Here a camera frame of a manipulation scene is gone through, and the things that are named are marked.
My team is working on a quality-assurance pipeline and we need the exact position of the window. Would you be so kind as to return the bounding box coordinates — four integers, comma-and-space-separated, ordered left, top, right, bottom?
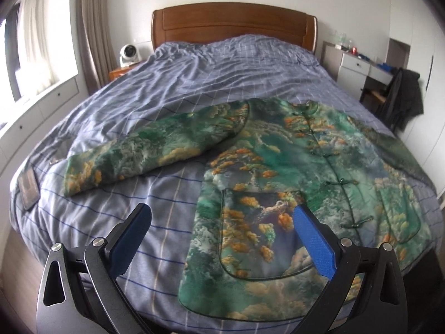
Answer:
0, 0, 79, 104

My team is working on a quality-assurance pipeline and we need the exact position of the white desk fan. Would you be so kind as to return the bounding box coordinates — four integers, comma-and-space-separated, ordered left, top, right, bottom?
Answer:
119, 44, 139, 67

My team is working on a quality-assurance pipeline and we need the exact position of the dark coat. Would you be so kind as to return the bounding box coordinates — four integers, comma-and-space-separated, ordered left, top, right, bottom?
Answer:
377, 68, 425, 133

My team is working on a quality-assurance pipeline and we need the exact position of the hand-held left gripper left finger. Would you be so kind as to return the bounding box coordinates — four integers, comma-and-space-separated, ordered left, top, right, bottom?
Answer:
36, 203, 152, 334

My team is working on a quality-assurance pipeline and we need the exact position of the blue plaid duvet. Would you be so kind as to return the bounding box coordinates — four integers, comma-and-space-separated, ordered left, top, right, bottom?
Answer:
10, 34, 439, 334

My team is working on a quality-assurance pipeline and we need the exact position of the white window cabinet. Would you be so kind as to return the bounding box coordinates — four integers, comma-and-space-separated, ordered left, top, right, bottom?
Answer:
0, 77, 92, 181

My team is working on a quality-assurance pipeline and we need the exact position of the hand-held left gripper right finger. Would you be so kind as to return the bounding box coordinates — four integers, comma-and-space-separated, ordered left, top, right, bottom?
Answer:
293, 205, 408, 334

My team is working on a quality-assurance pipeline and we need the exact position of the beige curtain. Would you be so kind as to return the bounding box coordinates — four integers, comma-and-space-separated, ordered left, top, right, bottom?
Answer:
77, 0, 117, 94

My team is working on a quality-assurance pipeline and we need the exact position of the green printed padded jacket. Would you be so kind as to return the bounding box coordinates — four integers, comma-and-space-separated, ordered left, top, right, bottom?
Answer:
64, 98, 435, 322

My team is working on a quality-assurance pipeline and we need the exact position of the wooden headboard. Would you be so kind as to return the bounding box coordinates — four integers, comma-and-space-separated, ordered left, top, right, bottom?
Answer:
152, 2, 318, 56

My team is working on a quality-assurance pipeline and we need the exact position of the wooden nightstand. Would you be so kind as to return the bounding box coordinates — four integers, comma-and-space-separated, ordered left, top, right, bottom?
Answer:
109, 63, 140, 82

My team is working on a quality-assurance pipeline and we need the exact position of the white sheer curtain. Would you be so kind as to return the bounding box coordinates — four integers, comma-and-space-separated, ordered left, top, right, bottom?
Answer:
17, 0, 57, 94

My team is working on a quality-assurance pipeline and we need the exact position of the white desk with drawer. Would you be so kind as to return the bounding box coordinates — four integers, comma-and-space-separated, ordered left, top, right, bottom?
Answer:
339, 50, 401, 104

